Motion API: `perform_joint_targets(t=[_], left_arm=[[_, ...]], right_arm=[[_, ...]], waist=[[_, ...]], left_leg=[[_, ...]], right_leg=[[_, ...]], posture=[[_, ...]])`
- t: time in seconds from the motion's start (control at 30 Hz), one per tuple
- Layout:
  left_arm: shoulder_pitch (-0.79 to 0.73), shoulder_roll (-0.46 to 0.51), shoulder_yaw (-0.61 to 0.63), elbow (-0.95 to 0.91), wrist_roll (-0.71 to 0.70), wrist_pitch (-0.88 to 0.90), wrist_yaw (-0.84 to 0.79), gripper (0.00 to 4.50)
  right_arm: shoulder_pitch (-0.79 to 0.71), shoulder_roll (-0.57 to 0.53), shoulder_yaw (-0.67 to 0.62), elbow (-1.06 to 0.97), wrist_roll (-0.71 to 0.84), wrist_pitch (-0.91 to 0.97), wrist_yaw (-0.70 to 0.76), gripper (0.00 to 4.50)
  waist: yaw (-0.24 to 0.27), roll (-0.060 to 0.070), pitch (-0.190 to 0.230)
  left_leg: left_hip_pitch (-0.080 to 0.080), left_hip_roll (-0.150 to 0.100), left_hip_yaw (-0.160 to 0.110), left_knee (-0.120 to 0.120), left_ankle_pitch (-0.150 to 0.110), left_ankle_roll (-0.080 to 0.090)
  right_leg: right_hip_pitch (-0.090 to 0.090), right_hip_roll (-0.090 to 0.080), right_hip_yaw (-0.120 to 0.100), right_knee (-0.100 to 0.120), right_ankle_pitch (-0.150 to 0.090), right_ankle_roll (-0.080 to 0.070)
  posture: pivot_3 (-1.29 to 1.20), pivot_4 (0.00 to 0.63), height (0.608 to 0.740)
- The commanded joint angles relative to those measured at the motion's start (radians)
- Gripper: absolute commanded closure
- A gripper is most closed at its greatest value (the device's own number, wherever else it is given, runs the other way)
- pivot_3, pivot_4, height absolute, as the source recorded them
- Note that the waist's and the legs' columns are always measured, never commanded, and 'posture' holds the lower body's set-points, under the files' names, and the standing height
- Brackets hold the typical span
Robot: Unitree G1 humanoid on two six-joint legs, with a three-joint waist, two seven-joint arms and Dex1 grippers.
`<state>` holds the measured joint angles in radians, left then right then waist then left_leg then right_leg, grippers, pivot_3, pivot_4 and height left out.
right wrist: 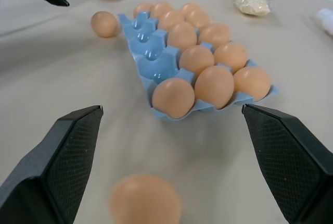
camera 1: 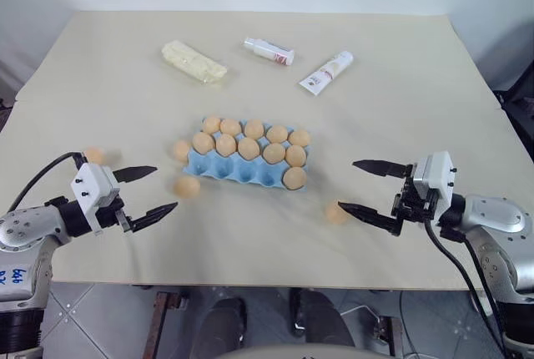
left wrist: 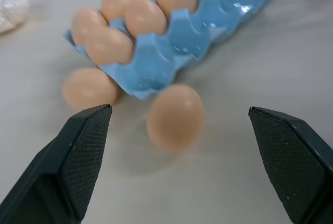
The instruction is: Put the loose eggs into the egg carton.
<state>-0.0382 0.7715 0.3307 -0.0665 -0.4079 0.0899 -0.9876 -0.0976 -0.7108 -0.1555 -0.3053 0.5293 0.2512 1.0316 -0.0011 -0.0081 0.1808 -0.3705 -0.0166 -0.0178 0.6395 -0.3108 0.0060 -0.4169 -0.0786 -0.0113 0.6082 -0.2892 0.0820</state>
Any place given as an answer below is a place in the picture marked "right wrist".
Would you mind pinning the white plastic bottle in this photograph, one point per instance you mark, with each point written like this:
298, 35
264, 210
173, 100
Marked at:
325, 20

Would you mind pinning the blue plastic egg tray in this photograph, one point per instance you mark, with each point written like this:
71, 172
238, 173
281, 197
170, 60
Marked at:
145, 41

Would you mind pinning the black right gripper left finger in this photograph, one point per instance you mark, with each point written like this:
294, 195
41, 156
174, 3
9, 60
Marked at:
49, 166

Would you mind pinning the brown egg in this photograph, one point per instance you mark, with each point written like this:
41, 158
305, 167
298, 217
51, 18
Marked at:
181, 35
230, 53
145, 200
214, 86
196, 60
104, 24
252, 83
190, 7
214, 35
142, 9
170, 19
173, 97
197, 18
161, 9

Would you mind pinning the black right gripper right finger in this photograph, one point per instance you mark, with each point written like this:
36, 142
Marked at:
288, 156

